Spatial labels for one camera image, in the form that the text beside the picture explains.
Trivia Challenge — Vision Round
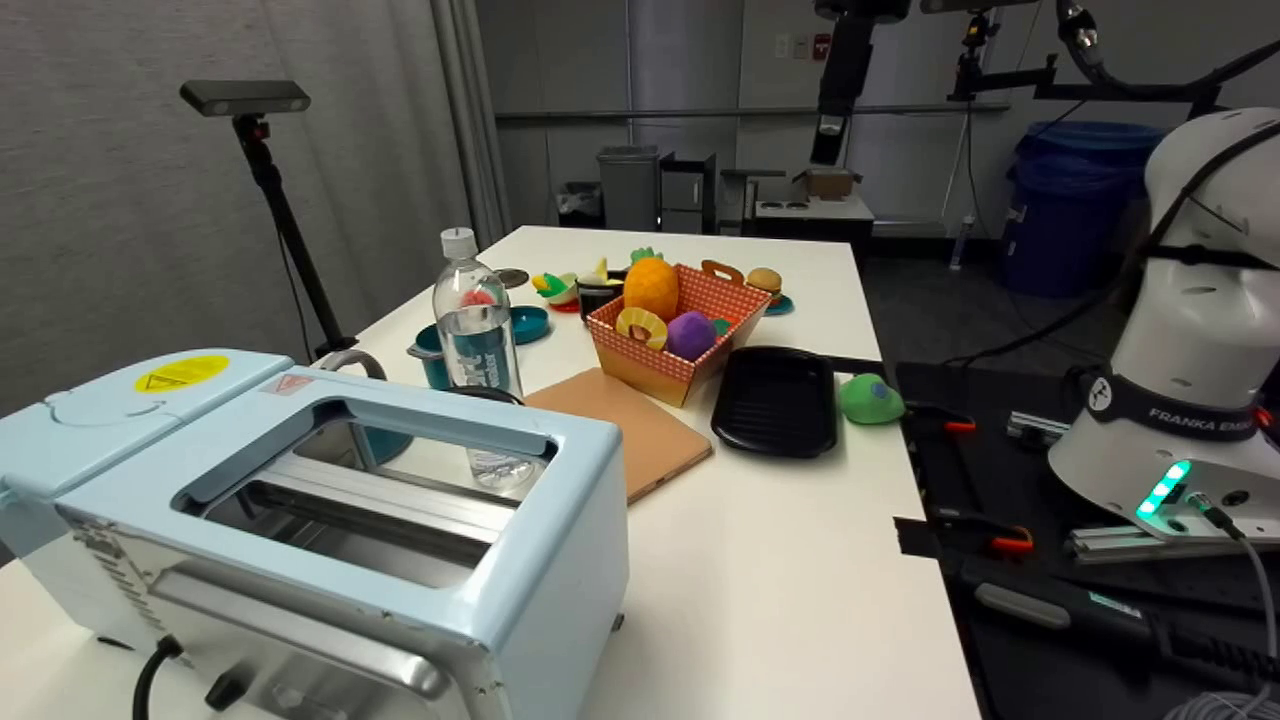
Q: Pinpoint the aluminium rail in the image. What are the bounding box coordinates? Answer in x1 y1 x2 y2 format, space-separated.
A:
1063 519 1280 571

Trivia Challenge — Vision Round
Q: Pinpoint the grey base cable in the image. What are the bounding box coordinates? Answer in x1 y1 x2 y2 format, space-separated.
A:
1186 490 1280 671

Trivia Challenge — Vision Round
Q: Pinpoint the grey curtain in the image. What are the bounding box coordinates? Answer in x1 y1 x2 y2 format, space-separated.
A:
0 0 513 412

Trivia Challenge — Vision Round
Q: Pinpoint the grey toy pot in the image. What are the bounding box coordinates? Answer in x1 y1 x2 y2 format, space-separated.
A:
573 271 634 318

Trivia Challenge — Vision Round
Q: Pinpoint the orange handled clamp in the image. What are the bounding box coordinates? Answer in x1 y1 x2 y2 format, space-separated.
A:
934 505 1040 565
926 402 986 442

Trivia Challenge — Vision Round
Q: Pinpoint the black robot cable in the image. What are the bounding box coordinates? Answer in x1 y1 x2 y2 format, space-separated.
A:
953 0 1280 371

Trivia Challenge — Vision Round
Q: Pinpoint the clear plastic water bottle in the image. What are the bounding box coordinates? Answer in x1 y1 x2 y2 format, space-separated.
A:
429 224 527 402

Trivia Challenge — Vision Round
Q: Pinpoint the black plastic tray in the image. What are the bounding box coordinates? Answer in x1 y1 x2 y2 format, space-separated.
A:
708 343 845 459

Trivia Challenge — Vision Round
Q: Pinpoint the long black tool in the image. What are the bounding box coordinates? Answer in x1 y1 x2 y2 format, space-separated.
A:
969 571 1280 693

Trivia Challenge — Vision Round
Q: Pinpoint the short silver bar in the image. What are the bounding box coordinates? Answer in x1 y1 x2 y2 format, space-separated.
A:
1004 409 1074 447

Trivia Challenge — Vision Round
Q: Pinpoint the purple plush toy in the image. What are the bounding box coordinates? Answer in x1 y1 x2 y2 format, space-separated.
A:
664 308 725 363

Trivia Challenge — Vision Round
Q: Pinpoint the white shelf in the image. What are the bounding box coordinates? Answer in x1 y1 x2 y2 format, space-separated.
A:
740 191 878 244

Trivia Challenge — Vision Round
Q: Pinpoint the black articulated mount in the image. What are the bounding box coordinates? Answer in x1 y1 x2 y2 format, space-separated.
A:
949 5 1057 108

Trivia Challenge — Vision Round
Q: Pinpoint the cardboard box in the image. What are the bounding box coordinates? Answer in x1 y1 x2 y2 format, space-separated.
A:
797 160 864 205

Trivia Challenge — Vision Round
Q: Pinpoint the black camera stand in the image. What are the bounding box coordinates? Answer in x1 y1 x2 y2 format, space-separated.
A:
233 112 391 383

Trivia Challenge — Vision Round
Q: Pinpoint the teal bowl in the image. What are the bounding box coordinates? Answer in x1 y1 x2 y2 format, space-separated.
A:
509 302 555 347

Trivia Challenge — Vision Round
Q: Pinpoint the black toaster power cord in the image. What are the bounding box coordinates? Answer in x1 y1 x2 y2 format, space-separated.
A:
129 636 188 720

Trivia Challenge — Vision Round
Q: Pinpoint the yellow ring plush toy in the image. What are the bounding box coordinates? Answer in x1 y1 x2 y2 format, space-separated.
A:
611 302 673 356

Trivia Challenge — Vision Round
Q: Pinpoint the teal toy pot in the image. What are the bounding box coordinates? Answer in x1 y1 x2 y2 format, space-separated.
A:
403 317 458 391

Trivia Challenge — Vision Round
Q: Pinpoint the black cart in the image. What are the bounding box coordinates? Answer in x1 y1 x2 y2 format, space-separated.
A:
657 151 725 235

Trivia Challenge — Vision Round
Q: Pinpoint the light blue toaster oven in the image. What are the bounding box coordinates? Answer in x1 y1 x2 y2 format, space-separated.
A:
0 347 634 720

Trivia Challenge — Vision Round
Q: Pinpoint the blue plastic bin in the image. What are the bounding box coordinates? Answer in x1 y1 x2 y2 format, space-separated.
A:
1002 116 1169 298

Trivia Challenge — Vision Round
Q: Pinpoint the black camera bar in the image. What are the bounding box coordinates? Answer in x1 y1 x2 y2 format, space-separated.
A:
177 74 316 118

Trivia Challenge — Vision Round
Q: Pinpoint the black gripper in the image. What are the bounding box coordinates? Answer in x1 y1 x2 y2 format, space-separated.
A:
812 12 880 169

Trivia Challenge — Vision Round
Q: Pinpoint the red green plush toy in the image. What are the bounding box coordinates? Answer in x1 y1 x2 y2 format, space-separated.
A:
527 268 586 310

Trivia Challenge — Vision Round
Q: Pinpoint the brown cutting board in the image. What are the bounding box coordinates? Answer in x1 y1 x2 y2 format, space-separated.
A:
522 368 722 509

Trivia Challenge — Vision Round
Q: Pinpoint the grey waste bin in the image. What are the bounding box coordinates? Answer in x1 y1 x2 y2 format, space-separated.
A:
591 140 669 230

